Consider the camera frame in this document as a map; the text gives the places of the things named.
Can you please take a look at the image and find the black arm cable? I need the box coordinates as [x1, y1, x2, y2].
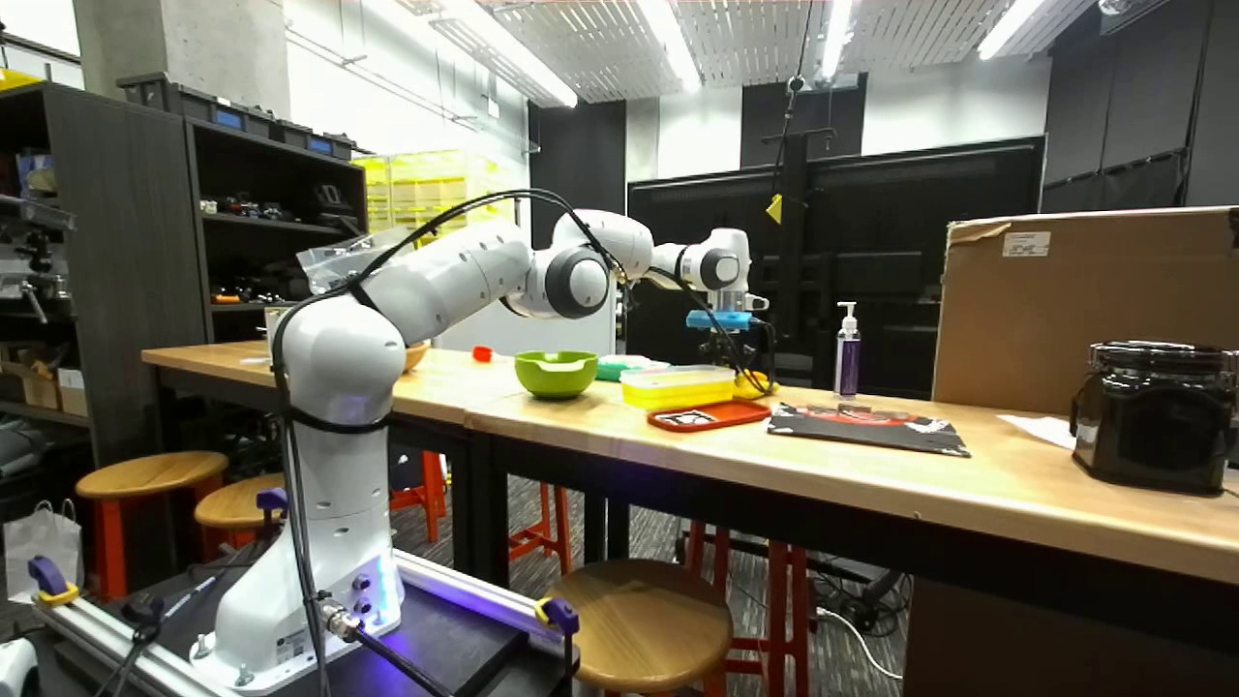
[267, 186, 613, 663]

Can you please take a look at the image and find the dark grey shelving unit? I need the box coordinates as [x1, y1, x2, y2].
[0, 79, 217, 469]

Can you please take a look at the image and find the white floor cable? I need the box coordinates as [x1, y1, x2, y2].
[808, 606, 905, 687]

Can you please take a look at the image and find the purple pump sanitizer bottle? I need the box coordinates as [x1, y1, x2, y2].
[834, 298, 866, 403]

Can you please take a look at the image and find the clear plastic chips bag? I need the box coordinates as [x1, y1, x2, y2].
[292, 233, 381, 304]

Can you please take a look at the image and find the round wooden stool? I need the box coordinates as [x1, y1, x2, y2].
[74, 445, 231, 606]
[550, 560, 736, 697]
[190, 469, 292, 563]

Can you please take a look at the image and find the black glossy jar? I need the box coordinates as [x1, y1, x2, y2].
[1070, 339, 1239, 500]

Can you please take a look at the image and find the white paper bag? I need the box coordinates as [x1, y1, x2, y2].
[0, 500, 88, 600]

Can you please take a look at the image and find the red lid with marker tag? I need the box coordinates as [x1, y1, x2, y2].
[648, 399, 776, 438]

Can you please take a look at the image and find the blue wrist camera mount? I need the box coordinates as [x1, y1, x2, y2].
[681, 307, 758, 334]

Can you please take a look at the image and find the orange legged stool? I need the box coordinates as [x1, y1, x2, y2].
[385, 441, 456, 547]
[502, 481, 576, 576]
[681, 520, 820, 697]

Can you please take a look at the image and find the black shelving unit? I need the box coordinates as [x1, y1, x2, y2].
[120, 69, 364, 341]

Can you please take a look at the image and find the black monitor stand pole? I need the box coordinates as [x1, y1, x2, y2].
[769, 73, 830, 385]

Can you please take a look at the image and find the large cardboard box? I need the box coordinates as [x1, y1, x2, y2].
[931, 205, 1239, 418]

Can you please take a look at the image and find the large black monitor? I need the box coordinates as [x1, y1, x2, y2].
[623, 134, 1048, 399]

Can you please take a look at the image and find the ceiling light strip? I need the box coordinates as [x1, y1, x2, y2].
[974, 0, 1052, 65]
[428, 0, 581, 112]
[635, 0, 710, 99]
[817, 0, 863, 87]

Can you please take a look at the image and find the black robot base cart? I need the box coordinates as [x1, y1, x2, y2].
[23, 547, 585, 697]

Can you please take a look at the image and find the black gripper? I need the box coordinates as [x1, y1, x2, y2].
[702, 325, 768, 387]

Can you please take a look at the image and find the green bowl with handle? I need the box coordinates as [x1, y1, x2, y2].
[511, 344, 599, 403]

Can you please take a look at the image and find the white paper sheet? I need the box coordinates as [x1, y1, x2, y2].
[998, 412, 1080, 458]

